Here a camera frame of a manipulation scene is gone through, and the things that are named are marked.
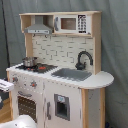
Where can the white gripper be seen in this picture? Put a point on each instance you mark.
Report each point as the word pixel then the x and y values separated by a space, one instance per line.
pixel 6 86

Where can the small metal cooking pot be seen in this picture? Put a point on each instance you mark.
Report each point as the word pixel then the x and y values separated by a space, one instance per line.
pixel 29 61

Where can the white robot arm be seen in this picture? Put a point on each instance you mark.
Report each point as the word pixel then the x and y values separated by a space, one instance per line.
pixel 23 121

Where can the wooden toy kitchen unit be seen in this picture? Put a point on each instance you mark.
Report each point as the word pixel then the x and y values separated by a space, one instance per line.
pixel 61 50

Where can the left red stove knob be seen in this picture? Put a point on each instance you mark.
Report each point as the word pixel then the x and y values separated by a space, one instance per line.
pixel 15 79

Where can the red stove knob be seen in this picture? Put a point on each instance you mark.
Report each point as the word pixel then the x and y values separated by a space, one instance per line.
pixel 33 84
pixel 15 79

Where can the toy oven door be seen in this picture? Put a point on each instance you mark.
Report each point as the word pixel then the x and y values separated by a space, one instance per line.
pixel 26 102

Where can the right red stove knob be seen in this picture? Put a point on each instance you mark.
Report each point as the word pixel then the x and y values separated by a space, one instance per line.
pixel 33 84

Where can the black toy stovetop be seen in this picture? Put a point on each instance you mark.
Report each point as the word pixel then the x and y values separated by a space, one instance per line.
pixel 39 68

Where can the white cabinet door with dispenser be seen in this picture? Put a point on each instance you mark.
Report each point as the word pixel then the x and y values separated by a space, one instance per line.
pixel 63 106

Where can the grey range hood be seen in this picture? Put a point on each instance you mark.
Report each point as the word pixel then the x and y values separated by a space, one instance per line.
pixel 39 27

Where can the grey toy sink basin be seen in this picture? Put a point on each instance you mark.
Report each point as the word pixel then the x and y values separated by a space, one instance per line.
pixel 72 74

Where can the black toy faucet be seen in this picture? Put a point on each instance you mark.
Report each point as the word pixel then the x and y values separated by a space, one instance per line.
pixel 81 64

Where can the toy microwave oven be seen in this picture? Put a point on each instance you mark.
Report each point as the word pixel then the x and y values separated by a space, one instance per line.
pixel 73 24

